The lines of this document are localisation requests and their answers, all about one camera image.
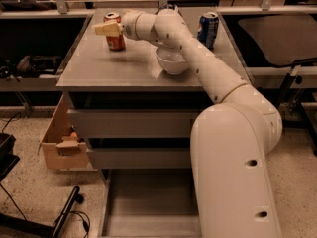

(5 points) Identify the crumpled chip bag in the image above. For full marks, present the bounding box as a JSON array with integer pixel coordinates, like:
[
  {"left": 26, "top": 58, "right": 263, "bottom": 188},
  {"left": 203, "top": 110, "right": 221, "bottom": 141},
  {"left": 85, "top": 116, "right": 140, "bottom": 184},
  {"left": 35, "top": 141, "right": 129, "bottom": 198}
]
[{"left": 155, "top": 4, "right": 179, "bottom": 14}]

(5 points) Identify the black chair base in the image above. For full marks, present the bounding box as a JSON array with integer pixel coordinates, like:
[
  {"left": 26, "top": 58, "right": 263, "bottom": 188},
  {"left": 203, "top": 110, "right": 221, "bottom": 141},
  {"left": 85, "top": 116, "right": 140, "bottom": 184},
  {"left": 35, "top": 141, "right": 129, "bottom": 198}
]
[{"left": 0, "top": 132, "right": 91, "bottom": 238}]

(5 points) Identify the white bowl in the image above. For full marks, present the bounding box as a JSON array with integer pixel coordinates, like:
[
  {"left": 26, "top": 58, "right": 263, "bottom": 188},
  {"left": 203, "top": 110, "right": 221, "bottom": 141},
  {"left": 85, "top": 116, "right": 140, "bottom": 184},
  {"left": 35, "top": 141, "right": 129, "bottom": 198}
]
[{"left": 156, "top": 47, "right": 188, "bottom": 75}]

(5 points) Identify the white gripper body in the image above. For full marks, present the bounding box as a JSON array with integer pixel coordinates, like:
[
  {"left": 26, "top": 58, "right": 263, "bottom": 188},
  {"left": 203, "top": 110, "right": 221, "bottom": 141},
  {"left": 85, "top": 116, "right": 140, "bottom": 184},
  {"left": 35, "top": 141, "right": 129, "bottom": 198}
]
[{"left": 121, "top": 11, "right": 157, "bottom": 42}]

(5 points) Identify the grey drawer cabinet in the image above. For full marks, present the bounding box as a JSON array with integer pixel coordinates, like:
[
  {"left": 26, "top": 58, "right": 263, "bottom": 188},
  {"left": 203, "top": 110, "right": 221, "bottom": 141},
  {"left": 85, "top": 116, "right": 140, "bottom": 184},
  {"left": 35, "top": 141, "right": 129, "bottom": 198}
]
[{"left": 56, "top": 7, "right": 254, "bottom": 238}]

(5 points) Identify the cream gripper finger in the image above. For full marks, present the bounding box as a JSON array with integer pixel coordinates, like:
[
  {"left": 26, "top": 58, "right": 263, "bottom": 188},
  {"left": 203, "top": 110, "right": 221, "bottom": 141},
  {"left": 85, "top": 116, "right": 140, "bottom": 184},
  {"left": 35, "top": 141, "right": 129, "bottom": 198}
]
[{"left": 93, "top": 20, "right": 122, "bottom": 37}]

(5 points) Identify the top drawer front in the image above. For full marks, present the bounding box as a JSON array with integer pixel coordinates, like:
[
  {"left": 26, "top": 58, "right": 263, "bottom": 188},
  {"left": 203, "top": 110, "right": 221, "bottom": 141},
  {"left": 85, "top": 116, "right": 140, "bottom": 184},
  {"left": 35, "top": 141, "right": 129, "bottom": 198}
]
[{"left": 67, "top": 109, "right": 198, "bottom": 138}]

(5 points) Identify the blue pepsi can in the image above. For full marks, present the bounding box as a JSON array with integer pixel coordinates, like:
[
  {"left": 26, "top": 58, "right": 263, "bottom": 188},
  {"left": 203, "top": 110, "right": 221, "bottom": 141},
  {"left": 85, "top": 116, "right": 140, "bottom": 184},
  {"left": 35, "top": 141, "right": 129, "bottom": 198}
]
[{"left": 197, "top": 12, "right": 219, "bottom": 50}]

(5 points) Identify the middle drawer front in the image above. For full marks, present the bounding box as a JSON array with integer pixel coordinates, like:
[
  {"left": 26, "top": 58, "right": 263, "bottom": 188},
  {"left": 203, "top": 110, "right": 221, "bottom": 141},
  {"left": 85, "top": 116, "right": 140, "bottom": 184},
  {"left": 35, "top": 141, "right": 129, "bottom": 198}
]
[{"left": 87, "top": 148, "right": 191, "bottom": 170}]

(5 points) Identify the cardboard box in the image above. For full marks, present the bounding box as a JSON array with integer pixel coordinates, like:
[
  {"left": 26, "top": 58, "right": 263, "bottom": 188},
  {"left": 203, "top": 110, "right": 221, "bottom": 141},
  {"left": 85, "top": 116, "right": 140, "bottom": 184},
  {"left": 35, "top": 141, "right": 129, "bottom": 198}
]
[{"left": 40, "top": 97, "right": 89, "bottom": 170}]

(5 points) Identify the open bottom drawer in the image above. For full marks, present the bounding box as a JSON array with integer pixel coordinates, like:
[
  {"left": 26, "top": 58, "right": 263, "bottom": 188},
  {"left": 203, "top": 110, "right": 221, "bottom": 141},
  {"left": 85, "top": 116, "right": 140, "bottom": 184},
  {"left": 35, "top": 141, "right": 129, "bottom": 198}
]
[{"left": 98, "top": 169, "right": 202, "bottom": 238}]

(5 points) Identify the orange coke can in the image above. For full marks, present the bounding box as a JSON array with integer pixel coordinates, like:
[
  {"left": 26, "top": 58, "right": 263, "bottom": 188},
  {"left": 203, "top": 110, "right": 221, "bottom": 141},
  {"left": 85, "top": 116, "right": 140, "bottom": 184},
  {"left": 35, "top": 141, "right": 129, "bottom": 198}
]
[{"left": 103, "top": 12, "right": 125, "bottom": 51}]

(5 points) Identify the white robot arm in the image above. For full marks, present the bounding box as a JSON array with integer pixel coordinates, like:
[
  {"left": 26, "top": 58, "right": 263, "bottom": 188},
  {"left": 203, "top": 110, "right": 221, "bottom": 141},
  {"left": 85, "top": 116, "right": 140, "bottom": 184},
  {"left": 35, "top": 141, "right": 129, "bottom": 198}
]
[{"left": 94, "top": 9, "right": 282, "bottom": 238}]

